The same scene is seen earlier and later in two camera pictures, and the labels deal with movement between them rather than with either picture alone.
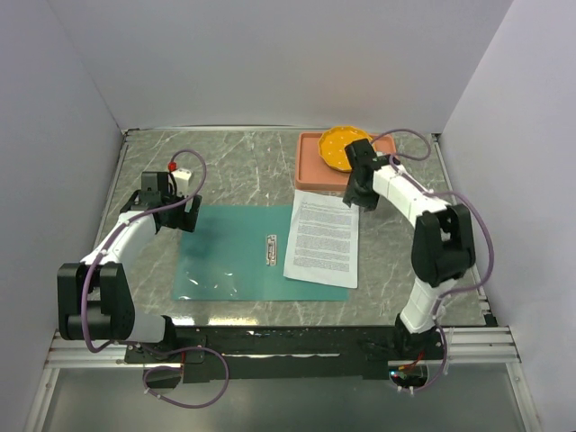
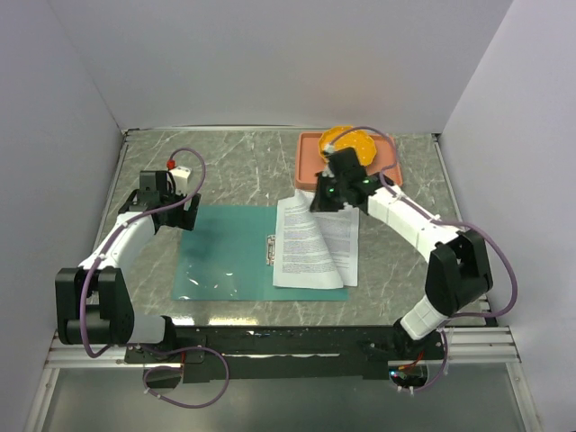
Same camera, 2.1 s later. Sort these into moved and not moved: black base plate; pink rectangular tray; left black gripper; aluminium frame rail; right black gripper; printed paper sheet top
Moved: printed paper sheet top; right black gripper
Not moved: left black gripper; black base plate; aluminium frame rail; pink rectangular tray
